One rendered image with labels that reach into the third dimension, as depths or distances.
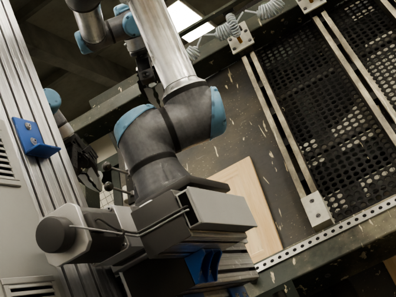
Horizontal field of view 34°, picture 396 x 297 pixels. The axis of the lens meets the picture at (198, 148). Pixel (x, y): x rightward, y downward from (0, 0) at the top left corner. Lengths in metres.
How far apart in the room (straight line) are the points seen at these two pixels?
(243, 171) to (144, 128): 0.90
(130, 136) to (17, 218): 0.43
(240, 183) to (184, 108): 0.85
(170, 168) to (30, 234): 0.42
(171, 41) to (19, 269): 0.70
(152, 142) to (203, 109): 0.14
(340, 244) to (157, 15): 0.85
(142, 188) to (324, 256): 0.70
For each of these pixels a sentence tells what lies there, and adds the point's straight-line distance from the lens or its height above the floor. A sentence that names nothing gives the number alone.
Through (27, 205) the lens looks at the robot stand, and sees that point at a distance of 1.19.
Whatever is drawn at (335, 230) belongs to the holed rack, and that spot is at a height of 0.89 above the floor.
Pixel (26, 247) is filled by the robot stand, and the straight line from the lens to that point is 1.13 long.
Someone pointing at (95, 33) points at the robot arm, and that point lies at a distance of 1.89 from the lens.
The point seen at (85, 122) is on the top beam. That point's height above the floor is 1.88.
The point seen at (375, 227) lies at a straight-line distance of 1.93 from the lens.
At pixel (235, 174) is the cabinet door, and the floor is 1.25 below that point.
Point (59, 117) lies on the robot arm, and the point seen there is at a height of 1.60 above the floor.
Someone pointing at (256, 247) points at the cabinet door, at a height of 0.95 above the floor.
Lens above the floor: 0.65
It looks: 18 degrees up
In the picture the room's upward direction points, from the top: 25 degrees counter-clockwise
